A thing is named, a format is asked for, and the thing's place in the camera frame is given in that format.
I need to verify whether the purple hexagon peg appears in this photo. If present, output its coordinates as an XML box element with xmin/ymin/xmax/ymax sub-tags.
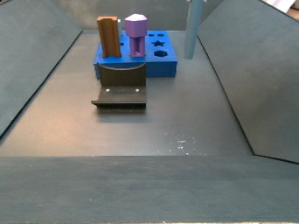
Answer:
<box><xmin>126</xmin><ymin>14</ymin><xmax>147</xmax><ymax>58</ymax></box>

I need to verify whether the brown tall peg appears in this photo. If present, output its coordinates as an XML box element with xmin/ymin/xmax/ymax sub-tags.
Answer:
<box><xmin>98</xmin><ymin>16</ymin><xmax>122</xmax><ymax>58</ymax></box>

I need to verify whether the black curved holder stand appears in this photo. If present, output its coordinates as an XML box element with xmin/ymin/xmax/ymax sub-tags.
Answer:
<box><xmin>91</xmin><ymin>64</ymin><xmax>147</xmax><ymax>109</ymax></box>

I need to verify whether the blue shape sorter board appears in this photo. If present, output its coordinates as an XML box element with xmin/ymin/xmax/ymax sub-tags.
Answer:
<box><xmin>94</xmin><ymin>31</ymin><xmax>178</xmax><ymax>79</ymax></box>

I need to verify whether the light blue square-circle peg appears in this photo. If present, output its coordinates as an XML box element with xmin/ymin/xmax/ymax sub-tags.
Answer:
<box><xmin>184</xmin><ymin>0</ymin><xmax>203</xmax><ymax>60</ymax></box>

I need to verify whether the small light blue peg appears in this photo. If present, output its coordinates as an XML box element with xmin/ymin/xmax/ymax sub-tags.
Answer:
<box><xmin>116</xmin><ymin>18</ymin><xmax>123</xmax><ymax>37</ymax></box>

